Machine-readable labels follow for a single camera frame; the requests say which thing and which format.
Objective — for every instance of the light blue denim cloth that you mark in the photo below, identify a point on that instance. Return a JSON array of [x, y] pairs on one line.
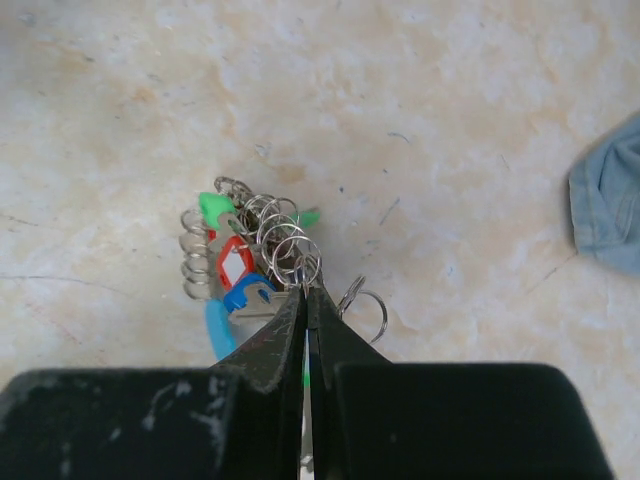
[[604, 199]]

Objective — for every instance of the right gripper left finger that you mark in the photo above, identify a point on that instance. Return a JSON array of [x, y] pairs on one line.
[[258, 435]]

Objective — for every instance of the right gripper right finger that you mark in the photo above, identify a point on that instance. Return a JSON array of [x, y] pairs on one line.
[[352, 401]]

